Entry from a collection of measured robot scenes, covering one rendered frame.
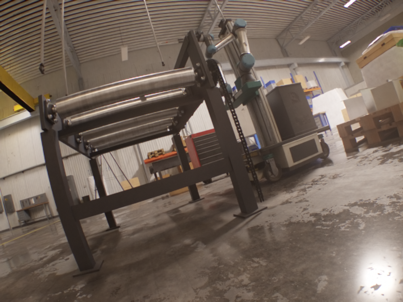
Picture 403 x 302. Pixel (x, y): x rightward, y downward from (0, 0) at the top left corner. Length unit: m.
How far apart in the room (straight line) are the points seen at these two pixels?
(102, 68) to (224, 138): 12.90
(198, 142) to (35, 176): 10.71
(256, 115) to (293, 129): 0.48
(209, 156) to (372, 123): 2.77
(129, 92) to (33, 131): 12.64
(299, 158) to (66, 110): 1.81
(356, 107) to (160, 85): 2.15
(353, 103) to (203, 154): 2.62
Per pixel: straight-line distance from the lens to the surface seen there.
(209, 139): 4.00
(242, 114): 6.46
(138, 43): 13.79
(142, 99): 1.47
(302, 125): 2.21
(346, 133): 2.48
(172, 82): 1.22
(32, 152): 13.46
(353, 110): 2.59
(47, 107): 1.24
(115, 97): 1.18
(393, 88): 2.23
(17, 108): 13.84
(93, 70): 13.86
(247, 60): 1.94
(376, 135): 2.33
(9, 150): 14.36
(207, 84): 1.27
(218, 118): 1.20
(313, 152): 2.14
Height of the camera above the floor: 0.34
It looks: 4 degrees up
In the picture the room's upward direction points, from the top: 18 degrees counter-clockwise
